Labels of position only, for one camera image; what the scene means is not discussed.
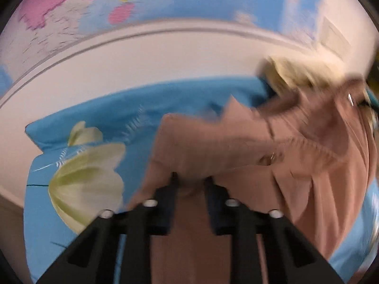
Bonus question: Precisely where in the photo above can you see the pink coat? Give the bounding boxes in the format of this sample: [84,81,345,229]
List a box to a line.
[129,79,377,283]

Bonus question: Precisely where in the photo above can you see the blue floral bed sheet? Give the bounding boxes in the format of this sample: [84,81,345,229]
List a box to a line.
[24,78,378,283]

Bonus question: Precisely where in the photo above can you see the beige garment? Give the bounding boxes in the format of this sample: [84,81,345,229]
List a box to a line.
[257,56,379,133]

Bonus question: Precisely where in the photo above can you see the colourful wall map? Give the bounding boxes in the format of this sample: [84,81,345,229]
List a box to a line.
[1,0,321,93]

